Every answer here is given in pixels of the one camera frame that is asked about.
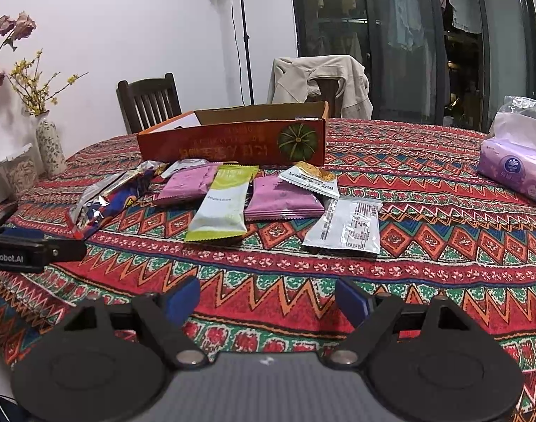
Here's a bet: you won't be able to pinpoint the pale blue hanging garment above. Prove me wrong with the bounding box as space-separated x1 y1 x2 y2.
386 0 427 51

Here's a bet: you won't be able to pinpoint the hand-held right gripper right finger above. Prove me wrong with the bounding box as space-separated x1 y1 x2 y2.
329 278 480 370

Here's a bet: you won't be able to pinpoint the white hanging garment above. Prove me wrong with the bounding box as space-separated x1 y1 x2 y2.
446 0 484 33

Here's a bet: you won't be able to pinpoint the orange cardboard box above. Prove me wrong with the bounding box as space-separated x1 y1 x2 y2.
136 101 329 170

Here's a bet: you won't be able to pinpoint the beige jacket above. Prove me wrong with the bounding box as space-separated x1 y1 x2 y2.
268 55 374 119

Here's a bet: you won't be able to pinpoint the orange print snack packet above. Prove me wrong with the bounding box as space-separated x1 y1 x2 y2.
279 161 340 199

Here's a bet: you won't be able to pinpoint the black light stand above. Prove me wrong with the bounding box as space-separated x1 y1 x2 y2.
226 0 256 106

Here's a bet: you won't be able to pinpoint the glass sliding door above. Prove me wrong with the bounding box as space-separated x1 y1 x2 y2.
289 0 536 135

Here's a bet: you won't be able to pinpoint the dark wooden chair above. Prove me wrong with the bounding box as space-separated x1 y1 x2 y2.
117 72 183 135

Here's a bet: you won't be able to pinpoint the dried pink flowers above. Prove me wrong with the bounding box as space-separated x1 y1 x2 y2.
0 12 37 100

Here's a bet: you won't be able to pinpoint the purple tissue pack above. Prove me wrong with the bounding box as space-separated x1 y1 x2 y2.
477 96 536 208

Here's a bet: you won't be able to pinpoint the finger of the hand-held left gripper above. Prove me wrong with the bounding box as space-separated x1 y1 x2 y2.
0 226 46 241
43 239 87 269

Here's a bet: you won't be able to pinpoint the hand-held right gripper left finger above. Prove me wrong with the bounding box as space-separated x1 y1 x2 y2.
52 277 209 370

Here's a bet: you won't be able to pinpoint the white silver snack packet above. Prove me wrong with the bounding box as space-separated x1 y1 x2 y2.
302 198 384 255

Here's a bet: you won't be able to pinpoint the colourful foil snack packet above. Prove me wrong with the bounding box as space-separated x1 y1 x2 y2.
68 160 168 241

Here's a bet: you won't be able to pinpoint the small floral vase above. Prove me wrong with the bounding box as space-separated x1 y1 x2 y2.
36 114 68 177

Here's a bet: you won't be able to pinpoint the green snack packet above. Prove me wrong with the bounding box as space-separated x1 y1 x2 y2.
184 165 260 242

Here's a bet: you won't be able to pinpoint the small silver snack packet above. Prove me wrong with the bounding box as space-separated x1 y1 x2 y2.
161 158 209 179

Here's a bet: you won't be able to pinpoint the yellow flower sprigs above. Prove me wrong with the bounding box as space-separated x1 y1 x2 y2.
8 50 89 117

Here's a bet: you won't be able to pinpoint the purple snack packet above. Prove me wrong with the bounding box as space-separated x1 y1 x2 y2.
244 175 326 223
153 162 225 207

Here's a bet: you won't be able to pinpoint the wooden chair with seat pad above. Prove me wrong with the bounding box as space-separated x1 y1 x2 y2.
309 78 343 117

